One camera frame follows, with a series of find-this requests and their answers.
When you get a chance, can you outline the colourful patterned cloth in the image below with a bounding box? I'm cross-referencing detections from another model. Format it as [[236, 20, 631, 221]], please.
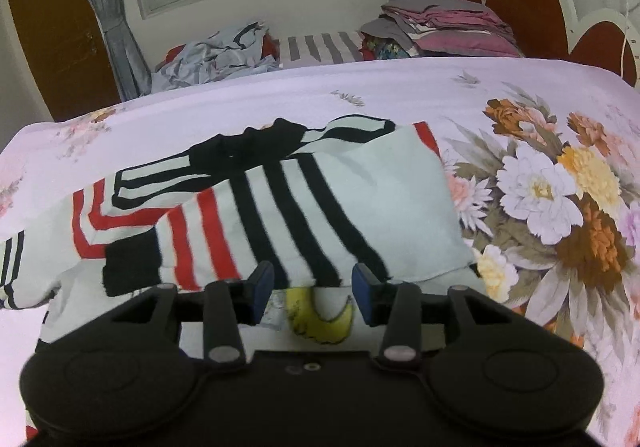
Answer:
[[362, 34, 416, 62]]

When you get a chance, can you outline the black red white striped sweater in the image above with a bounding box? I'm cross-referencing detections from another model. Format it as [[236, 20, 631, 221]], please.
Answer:
[[0, 114, 488, 353]]

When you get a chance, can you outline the white cable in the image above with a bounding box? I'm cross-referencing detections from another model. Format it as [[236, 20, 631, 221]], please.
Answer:
[[619, 0, 640, 84]]

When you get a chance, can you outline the pile of light blue clothes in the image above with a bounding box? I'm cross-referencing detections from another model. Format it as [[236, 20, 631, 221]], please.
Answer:
[[150, 22, 281, 92]]

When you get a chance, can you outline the pink floral bedsheet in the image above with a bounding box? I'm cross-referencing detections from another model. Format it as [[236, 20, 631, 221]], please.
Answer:
[[0, 54, 640, 447]]

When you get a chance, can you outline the grey curtain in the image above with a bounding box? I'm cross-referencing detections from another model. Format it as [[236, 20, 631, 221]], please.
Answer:
[[67, 0, 153, 102]]

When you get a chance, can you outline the pile of pink grey bedding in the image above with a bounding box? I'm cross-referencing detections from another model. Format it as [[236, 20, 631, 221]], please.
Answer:
[[360, 0, 523, 60]]

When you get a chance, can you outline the brown wooden door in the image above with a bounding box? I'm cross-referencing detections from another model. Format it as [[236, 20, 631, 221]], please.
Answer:
[[0, 0, 123, 122]]

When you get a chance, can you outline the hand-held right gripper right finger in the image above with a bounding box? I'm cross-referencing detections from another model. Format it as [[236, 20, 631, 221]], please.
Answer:
[[351, 263, 532, 369]]

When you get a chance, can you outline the red and white headboard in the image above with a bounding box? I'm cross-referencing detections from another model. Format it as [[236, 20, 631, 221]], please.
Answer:
[[454, 0, 640, 88]]

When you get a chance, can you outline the grey white striped cloth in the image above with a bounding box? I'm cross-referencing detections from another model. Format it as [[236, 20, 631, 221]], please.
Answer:
[[277, 29, 366, 68]]

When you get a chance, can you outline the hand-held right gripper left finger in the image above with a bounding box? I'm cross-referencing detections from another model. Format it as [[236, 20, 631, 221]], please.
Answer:
[[102, 261, 276, 369]]

